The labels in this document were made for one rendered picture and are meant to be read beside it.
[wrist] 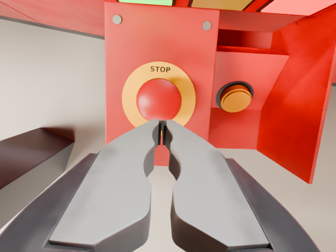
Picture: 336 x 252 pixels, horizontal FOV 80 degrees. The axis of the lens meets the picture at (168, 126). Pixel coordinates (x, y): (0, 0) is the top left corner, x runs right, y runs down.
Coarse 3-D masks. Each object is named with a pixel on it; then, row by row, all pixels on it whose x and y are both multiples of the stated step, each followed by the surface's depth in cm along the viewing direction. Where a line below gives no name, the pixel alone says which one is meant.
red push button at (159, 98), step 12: (144, 84) 17; (156, 84) 17; (168, 84) 17; (144, 96) 17; (156, 96) 17; (168, 96) 17; (180, 96) 17; (144, 108) 17; (156, 108) 17; (168, 108) 17
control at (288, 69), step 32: (256, 0) 16; (128, 32) 19; (160, 32) 19; (192, 32) 19; (224, 32) 26; (256, 32) 26; (288, 32) 23; (320, 32) 18; (128, 64) 19; (192, 64) 19; (224, 64) 23; (256, 64) 23; (288, 64) 23; (320, 64) 18; (256, 96) 26; (288, 96) 22; (320, 96) 18; (128, 128) 20; (192, 128) 21; (224, 128) 28; (256, 128) 29; (288, 128) 22; (320, 128) 18; (160, 160) 21; (288, 160) 22
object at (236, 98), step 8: (232, 88) 25; (240, 88) 24; (224, 96) 25; (232, 96) 25; (240, 96) 25; (248, 96) 25; (224, 104) 26; (232, 104) 26; (240, 104) 26; (248, 104) 26
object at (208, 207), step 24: (168, 120) 12; (168, 144) 12; (192, 144) 10; (168, 168) 10; (192, 168) 8; (216, 168) 8; (192, 192) 7; (216, 192) 7; (240, 192) 7; (192, 216) 6; (216, 216) 6; (240, 216) 7; (192, 240) 6; (216, 240) 6; (240, 240) 6; (264, 240) 6
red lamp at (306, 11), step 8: (280, 0) 15; (288, 0) 15; (296, 0) 15; (304, 0) 15; (312, 0) 15; (320, 0) 15; (328, 0) 15; (264, 8) 17; (272, 8) 17; (280, 8) 17; (288, 8) 17; (296, 8) 17; (304, 8) 17; (312, 8) 17; (320, 8) 17
